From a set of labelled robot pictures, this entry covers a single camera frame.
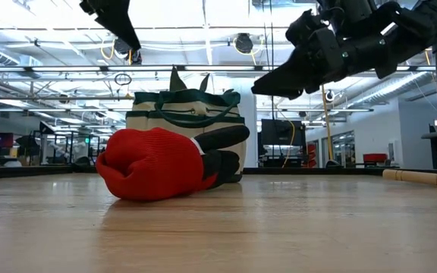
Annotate red seat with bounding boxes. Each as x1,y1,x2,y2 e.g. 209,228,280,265
363,153,388,164

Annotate hand fork wooden handle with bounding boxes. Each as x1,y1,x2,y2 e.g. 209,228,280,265
382,169,437,190

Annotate black metal table frame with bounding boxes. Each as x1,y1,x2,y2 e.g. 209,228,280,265
0,165,437,180

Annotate black display screen on stand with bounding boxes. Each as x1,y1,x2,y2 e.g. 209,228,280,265
260,119,307,168

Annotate cream canvas green-trim gardening bag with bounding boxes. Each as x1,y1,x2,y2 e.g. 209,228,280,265
125,89,248,184

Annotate red cabinet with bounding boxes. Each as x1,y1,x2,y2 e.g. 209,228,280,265
307,140,319,168

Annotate green plant in white pot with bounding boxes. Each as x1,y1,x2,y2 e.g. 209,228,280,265
168,67,235,94

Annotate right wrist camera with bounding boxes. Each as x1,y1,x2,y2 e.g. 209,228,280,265
285,9,320,47

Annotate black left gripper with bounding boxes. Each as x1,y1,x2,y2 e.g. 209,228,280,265
79,0,143,53

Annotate long yellow cable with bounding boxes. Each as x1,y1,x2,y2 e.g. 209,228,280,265
319,85,341,168

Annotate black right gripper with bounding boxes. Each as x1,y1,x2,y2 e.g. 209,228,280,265
251,25,391,101

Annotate black hanging cable ring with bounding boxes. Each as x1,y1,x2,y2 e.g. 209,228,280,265
114,72,133,86

